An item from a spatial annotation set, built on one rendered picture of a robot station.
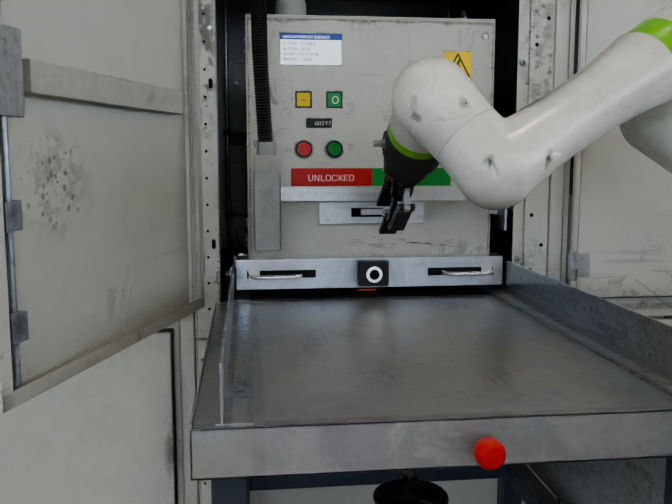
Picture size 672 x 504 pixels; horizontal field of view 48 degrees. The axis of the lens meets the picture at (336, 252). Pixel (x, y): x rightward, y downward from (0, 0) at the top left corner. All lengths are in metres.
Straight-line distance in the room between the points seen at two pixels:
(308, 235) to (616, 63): 0.67
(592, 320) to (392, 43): 0.66
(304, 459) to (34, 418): 0.82
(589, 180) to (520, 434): 0.80
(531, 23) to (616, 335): 0.67
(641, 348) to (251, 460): 0.55
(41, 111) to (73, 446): 0.74
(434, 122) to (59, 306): 0.55
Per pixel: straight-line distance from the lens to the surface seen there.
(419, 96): 1.00
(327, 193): 1.45
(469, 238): 1.56
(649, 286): 1.65
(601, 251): 1.60
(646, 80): 1.15
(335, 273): 1.50
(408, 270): 1.52
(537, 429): 0.87
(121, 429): 1.53
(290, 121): 1.49
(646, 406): 0.93
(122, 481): 1.57
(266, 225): 1.38
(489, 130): 0.98
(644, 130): 1.35
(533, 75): 1.55
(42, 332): 1.04
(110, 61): 1.20
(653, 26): 1.21
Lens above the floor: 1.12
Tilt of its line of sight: 7 degrees down
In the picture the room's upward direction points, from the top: straight up
